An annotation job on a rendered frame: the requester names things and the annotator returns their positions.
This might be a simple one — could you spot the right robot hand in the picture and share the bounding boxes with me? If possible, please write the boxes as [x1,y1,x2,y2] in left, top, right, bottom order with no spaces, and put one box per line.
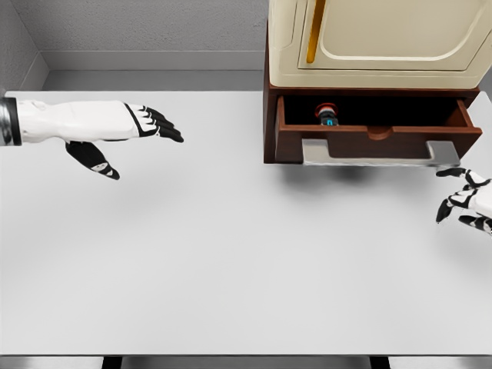
[435,167,492,238]

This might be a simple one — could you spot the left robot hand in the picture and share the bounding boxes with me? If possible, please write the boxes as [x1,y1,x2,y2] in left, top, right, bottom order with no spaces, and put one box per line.
[58,100,185,181]

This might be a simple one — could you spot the brown wooden drawer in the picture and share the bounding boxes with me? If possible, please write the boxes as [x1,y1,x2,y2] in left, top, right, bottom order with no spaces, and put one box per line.
[274,95,484,165]

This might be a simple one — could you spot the cream cabinet with brown base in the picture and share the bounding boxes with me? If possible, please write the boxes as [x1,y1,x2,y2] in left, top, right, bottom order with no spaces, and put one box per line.
[263,0,492,165]

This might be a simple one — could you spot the grey metal drawer handle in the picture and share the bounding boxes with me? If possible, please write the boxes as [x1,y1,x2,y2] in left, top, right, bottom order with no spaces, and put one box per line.
[301,138,461,168]

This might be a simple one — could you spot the red and black switch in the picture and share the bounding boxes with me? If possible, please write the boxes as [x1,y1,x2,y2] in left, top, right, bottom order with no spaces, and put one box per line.
[314,102,341,128]

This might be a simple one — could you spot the gold cabinet door handle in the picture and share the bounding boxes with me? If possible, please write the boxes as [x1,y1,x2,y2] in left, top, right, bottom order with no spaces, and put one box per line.
[305,0,327,65]

